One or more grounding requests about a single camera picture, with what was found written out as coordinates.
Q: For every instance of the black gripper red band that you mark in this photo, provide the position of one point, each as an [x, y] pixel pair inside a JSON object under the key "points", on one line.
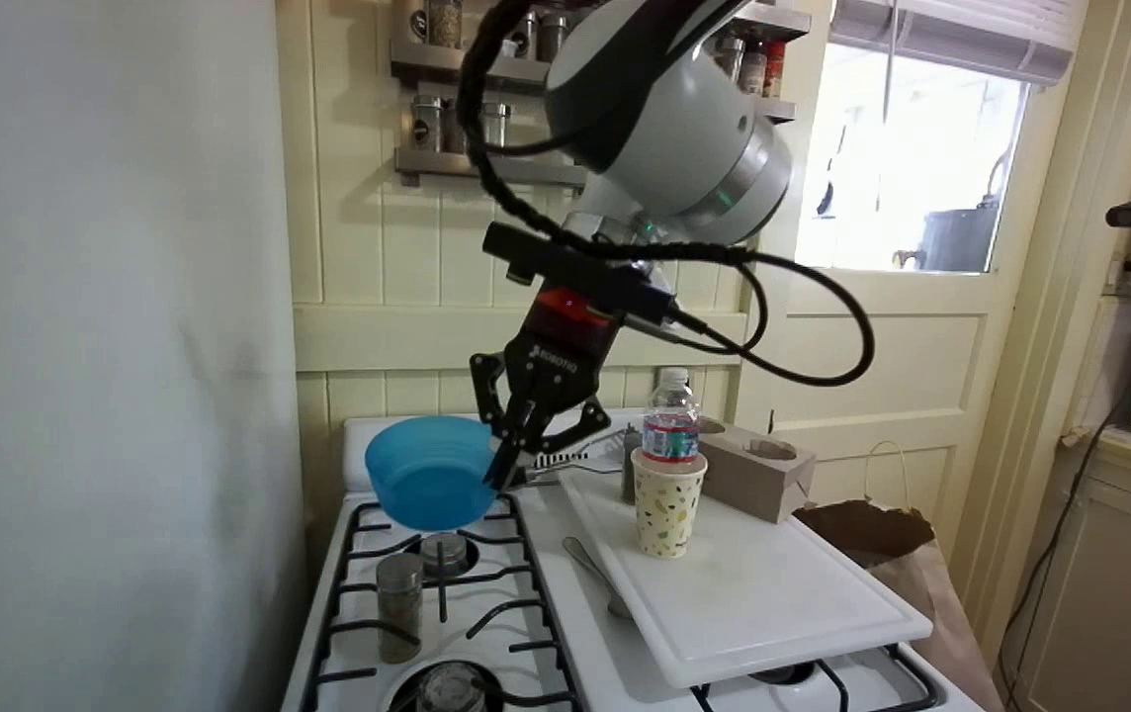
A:
{"points": [[566, 347]]}

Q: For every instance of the blue plastic bowl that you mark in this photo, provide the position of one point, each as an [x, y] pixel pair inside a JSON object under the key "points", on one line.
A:
{"points": [[430, 476]]}

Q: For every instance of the clear plastic water bottle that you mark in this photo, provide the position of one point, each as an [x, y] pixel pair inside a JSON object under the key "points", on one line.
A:
{"points": [[670, 428]]}

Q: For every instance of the grey metal utensil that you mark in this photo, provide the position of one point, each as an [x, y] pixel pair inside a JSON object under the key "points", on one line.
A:
{"points": [[591, 568]]}

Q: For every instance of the polka dot paper cup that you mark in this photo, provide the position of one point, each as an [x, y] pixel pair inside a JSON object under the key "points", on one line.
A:
{"points": [[670, 508]]}

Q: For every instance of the black stove grate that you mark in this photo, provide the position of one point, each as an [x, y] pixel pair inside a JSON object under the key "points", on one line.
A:
{"points": [[442, 596], [844, 684]]}

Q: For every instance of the small grey cup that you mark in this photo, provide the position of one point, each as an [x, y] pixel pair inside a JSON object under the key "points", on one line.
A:
{"points": [[401, 600]]}

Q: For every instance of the wooden knife block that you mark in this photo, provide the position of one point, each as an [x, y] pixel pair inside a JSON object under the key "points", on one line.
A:
{"points": [[749, 479]]}

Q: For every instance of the white gas stove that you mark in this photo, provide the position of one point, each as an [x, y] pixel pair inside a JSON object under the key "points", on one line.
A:
{"points": [[462, 657]]}

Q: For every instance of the white cutting board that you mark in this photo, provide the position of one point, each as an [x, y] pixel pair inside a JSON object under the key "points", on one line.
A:
{"points": [[749, 579]]}

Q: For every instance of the cream door with window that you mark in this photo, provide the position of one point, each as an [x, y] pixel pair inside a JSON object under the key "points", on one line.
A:
{"points": [[907, 459]]}

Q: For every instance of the ceramic mug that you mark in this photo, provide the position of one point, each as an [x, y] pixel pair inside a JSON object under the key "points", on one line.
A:
{"points": [[438, 21]]}

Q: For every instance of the red spice jar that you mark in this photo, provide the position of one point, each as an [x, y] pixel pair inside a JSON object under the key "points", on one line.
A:
{"points": [[762, 70]]}

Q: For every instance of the brown paper bag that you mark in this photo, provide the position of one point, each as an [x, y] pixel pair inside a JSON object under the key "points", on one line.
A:
{"points": [[914, 579]]}

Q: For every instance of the dark bucket outside window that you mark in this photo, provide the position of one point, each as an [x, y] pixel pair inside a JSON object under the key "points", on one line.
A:
{"points": [[964, 240]]}

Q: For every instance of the grey window blind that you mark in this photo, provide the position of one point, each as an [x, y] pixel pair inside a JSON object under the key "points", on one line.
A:
{"points": [[964, 34]]}

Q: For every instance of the cream kitchen cabinet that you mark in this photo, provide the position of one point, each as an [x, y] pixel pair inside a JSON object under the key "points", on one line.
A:
{"points": [[1119, 579]]}

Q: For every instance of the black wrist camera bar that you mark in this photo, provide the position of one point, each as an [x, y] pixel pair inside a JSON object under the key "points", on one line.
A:
{"points": [[579, 269]]}

